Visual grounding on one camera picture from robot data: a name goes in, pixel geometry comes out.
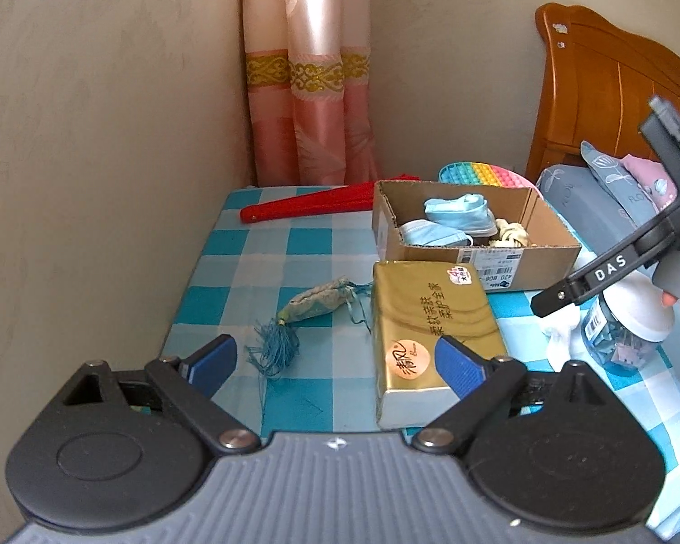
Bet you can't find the gold tissue pack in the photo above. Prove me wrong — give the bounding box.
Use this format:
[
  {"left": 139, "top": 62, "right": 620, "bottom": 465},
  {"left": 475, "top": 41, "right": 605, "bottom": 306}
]
[{"left": 371, "top": 261, "right": 511, "bottom": 430}]

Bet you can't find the blue checked tablecloth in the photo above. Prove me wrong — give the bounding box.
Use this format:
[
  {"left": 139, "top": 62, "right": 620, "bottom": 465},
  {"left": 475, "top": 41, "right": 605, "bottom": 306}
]
[{"left": 164, "top": 186, "right": 680, "bottom": 539}]

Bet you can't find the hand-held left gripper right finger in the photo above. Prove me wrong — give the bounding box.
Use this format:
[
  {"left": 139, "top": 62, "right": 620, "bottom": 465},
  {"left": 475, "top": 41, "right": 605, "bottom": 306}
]
[{"left": 411, "top": 334, "right": 607, "bottom": 457}]

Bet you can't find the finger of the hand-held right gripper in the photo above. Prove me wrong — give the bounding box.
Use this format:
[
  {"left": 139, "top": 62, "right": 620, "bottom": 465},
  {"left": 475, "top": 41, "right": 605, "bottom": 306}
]
[{"left": 531, "top": 193, "right": 680, "bottom": 315}]

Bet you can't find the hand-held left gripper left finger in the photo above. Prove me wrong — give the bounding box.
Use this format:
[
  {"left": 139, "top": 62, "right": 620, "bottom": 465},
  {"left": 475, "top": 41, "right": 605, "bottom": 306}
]
[{"left": 62, "top": 334, "right": 262, "bottom": 455}]

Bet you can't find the cardboard box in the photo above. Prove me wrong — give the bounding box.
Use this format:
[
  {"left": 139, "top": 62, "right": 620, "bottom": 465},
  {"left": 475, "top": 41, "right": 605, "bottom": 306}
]
[{"left": 372, "top": 180, "right": 583, "bottom": 292}]

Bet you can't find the rainbow pop bubble toy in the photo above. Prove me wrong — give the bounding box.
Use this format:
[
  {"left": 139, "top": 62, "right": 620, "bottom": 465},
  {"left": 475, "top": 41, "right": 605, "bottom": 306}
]
[{"left": 437, "top": 161, "right": 539, "bottom": 190}]

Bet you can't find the pink pillow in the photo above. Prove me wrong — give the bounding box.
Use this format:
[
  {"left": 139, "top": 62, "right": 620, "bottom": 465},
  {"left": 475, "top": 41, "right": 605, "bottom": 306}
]
[{"left": 623, "top": 154, "right": 680, "bottom": 213}]

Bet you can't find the cream knotted hair tie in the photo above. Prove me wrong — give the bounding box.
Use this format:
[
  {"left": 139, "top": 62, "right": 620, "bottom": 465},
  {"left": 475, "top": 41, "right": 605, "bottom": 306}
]
[{"left": 487, "top": 218, "right": 530, "bottom": 250}]

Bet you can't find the light blue face mask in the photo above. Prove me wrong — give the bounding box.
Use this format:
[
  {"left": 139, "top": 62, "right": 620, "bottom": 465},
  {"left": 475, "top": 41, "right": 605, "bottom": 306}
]
[
  {"left": 423, "top": 194, "right": 496, "bottom": 236},
  {"left": 399, "top": 221, "right": 477, "bottom": 248}
]

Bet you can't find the green sachet with blue tassel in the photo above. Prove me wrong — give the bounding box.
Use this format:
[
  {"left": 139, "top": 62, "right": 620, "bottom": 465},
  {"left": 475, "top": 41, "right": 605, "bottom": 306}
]
[{"left": 243, "top": 277, "right": 375, "bottom": 379}]

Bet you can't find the clear jar with white lid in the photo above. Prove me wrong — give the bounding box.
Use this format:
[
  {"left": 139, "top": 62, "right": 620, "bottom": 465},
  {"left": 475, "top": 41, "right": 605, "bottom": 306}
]
[{"left": 581, "top": 280, "right": 675, "bottom": 375}]

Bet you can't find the pink patterned curtain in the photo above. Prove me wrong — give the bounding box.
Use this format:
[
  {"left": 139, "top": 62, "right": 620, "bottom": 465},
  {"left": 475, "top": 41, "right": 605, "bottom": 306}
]
[{"left": 243, "top": 0, "right": 380, "bottom": 187}]

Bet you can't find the wooden headboard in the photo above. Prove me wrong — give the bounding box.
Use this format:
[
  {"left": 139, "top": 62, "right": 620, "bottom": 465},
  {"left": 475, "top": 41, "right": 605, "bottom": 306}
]
[{"left": 526, "top": 3, "right": 680, "bottom": 182}]

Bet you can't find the white cloth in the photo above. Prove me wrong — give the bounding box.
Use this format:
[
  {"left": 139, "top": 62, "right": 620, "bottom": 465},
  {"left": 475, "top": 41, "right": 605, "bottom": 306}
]
[{"left": 541, "top": 317, "right": 587, "bottom": 375}]

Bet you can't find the grey-blue floral pillow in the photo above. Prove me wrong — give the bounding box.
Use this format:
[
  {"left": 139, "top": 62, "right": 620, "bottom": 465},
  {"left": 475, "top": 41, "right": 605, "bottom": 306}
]
[{"left": 579, "top": 141, "right": 664, "bottom": 228}]

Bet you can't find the red folding fan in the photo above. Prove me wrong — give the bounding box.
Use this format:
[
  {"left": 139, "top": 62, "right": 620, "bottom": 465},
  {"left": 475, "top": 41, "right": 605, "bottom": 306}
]
[{"left": 239, "top": 175, "right": 420, "bottom": 224}]

